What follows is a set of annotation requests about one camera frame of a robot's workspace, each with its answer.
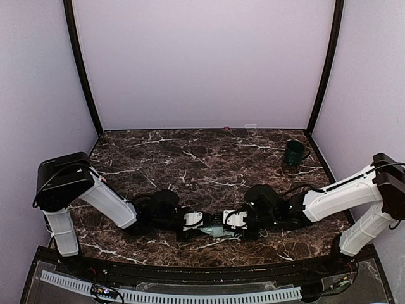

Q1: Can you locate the mint and black folding umbrella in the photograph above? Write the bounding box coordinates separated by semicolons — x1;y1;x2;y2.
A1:
199;223;270;240

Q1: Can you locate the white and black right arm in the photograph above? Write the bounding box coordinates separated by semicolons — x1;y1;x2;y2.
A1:
223;153;404;257

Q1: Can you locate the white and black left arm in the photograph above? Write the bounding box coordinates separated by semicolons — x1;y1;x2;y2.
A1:
32;152;205;257

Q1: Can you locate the dark green marbled mug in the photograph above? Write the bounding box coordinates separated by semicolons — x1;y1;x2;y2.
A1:
283;140;311;167

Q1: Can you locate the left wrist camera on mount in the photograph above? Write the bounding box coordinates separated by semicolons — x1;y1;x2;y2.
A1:
183;212;215;231

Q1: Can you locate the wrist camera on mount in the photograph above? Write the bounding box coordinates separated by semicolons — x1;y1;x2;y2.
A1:
215;210;248;230
183;212;215;231

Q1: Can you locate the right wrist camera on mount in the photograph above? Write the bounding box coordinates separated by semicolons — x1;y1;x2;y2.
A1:
215;210;248;230

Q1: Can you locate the grey slotted cable duct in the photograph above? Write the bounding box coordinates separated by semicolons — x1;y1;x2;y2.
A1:
40;270;302;303

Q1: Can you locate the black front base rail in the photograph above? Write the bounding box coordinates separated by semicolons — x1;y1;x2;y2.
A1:
29;245;386;295

